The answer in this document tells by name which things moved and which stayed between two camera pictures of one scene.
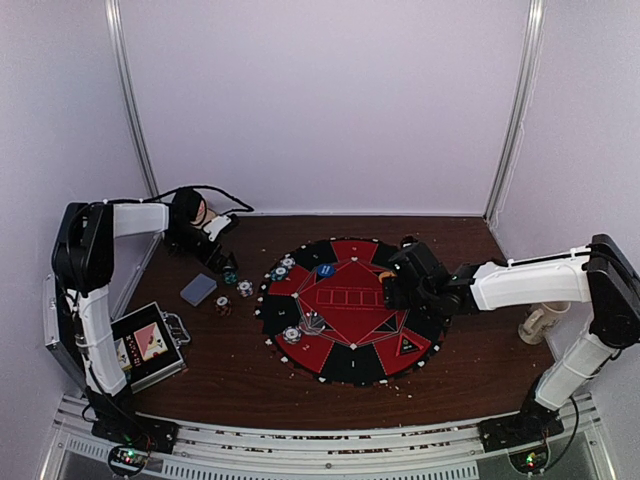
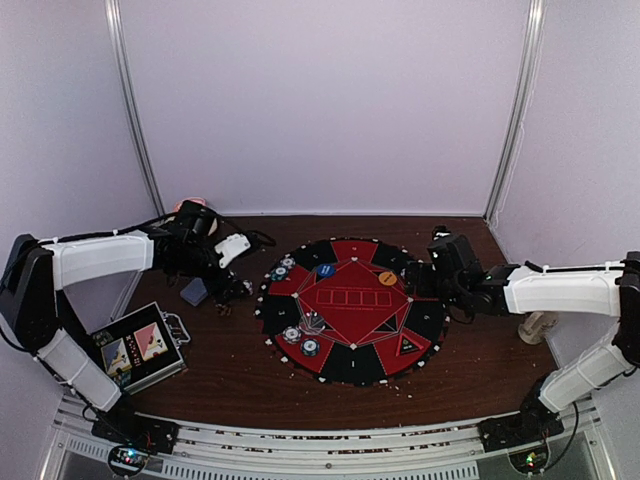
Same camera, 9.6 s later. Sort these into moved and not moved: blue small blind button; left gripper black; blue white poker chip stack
Moved: left gripper black
Not moved: blue white poker chip stack; blue small blind button
